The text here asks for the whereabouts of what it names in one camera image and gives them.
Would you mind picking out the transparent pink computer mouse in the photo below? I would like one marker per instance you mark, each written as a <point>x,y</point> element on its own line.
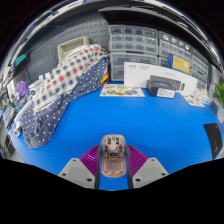
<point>113,156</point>

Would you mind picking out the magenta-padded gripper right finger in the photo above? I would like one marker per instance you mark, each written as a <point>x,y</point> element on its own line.
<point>150,171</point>

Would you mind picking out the red blue checkered cloth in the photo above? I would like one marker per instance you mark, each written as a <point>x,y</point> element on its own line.
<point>66,75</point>

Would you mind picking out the navy polka dot cloth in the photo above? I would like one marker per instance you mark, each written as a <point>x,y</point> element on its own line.
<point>43,126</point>

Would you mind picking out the yellow and red packet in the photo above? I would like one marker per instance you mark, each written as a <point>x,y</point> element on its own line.
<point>105,78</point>

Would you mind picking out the white woven basket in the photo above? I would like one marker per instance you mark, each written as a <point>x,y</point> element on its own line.
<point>71,46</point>

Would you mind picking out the black mouse pad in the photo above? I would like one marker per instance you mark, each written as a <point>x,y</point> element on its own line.
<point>213,140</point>

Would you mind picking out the green plant in white pot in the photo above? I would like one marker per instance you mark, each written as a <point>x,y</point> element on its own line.
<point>220,93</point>

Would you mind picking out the small black box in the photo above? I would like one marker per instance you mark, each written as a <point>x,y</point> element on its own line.
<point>151,88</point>

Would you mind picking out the white and blue tissue box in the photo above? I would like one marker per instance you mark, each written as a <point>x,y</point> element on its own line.
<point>204,97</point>

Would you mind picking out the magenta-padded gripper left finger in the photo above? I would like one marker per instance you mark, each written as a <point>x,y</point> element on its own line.
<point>76,171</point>

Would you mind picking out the colourful sticker sheet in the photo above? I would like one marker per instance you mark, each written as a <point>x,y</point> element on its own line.
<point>121,90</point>
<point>193,100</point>

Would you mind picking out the black wall shelf unit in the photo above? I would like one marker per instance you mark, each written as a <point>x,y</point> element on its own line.
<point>133,13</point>

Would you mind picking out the long white keyboard box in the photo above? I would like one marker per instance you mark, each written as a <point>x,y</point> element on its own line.
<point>136,75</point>

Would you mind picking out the teal hanging tool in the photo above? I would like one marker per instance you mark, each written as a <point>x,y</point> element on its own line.
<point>20,60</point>

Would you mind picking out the purple crumpled bag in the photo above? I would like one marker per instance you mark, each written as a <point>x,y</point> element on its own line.
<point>22,89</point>

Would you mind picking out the yellow and blue box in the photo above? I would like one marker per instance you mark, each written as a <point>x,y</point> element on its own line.
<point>180,64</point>

